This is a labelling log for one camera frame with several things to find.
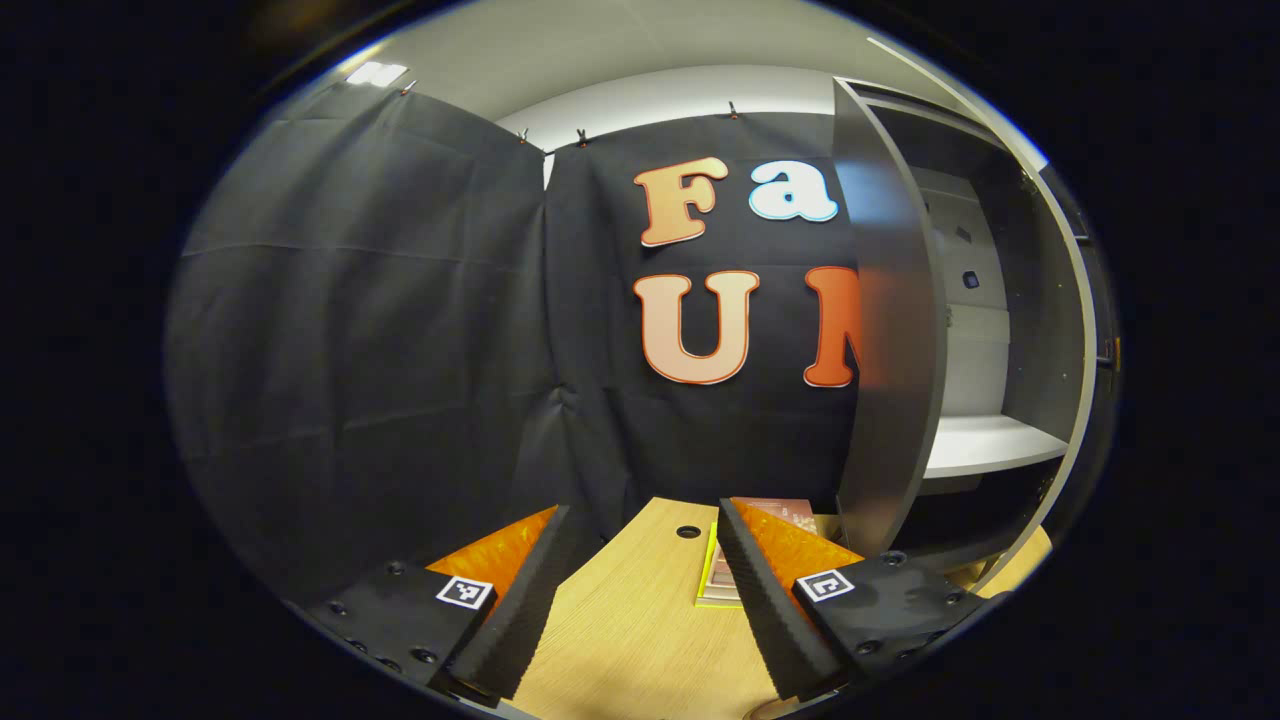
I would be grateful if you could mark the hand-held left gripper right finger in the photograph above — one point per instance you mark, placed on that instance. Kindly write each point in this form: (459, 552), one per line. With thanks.
(760, 600)

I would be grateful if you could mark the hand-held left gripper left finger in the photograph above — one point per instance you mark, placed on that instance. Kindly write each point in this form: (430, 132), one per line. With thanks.
(520, 610)

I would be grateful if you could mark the dark grey cabinet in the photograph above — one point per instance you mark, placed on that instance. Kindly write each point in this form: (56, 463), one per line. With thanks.
(890, 400)

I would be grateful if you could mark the reddish brown book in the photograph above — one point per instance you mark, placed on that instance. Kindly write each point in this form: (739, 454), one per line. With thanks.
(720, 580)

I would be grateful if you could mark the black backdrop cloth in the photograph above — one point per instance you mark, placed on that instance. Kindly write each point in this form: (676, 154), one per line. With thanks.
(400, 330)

